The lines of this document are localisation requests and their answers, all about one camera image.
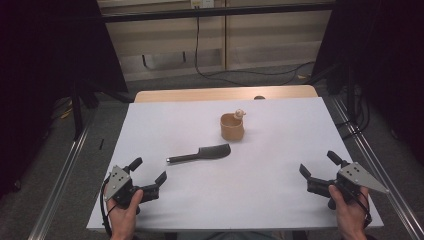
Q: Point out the small black floor strip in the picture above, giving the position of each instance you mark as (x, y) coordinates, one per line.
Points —
(101, 144)

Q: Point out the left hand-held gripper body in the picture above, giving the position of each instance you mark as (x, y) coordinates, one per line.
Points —
(117, 181)

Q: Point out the white wall socket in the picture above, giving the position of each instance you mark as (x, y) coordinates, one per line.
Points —
(202, 3)

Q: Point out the black metal stand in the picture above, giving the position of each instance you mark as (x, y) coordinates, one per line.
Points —
(77, 110)

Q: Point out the person's right hand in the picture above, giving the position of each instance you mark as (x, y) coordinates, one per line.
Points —
(351, 216)

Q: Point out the metal floor rail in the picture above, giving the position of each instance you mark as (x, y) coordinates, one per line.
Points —
(58, 186)
(393, 186)

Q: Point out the black curtain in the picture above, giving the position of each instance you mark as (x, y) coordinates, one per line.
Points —
(43, 66)
(386, 50)

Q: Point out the person's left hand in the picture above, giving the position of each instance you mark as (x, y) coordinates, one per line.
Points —
(121, 220)

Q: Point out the small dark round object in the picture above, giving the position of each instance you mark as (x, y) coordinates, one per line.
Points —
(259, 97)

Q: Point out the white table sheet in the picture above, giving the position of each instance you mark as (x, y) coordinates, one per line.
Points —
(240, 190)

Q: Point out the dark brown comb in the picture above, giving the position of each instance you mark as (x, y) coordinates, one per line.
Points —
(213, 152)

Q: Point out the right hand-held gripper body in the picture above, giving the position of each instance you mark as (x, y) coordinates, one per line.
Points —
(358, 176)

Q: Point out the black horizontal bar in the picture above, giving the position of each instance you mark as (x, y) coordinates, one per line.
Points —
(216, 12)

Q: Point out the tan cup with bear figure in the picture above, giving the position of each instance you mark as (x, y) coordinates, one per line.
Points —
(231, 130)

